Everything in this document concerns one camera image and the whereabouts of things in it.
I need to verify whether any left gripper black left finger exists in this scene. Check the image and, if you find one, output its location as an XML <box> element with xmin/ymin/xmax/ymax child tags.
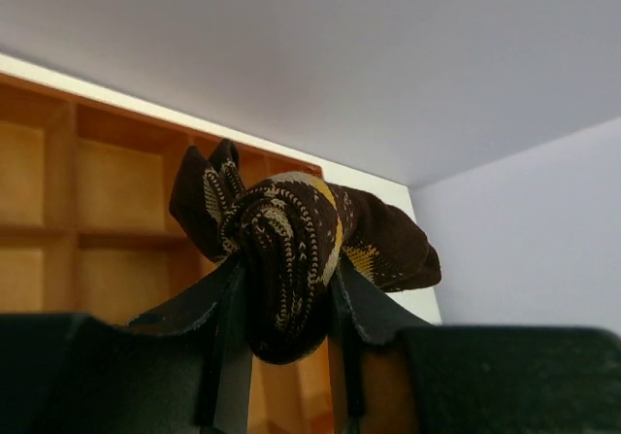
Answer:
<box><xmin>1</xmin><ymin>258</ymin><xmax>252</xmax><ymax>433</ymax></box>

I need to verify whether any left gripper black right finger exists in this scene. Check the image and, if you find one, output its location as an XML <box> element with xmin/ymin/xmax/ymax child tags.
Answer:
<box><xmin>328</xmin><ymin>260</ymin><xmax>620</xmax><ymax>433</ymax></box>

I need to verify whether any brown yellow argyle sock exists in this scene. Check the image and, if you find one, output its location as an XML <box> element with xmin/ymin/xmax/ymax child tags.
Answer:
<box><xmin>169</xmin><ymin>140</ymin><xmax>441</xmax><ymax>365</ymax></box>

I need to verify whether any orange compartment tray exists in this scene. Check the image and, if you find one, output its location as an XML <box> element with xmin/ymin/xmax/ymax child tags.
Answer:
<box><xmin>0</xmin><ymin>72</ymin><xmax>341</xmax><ymax>434</ymax></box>

